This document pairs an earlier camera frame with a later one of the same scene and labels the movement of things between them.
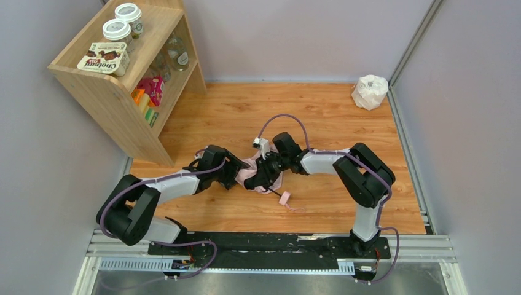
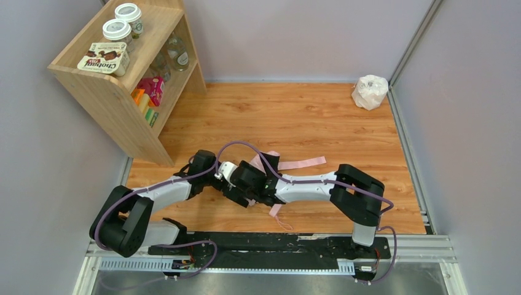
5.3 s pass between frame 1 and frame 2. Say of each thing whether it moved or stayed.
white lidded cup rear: stayed
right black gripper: moved
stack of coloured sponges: stayed
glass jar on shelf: stayed
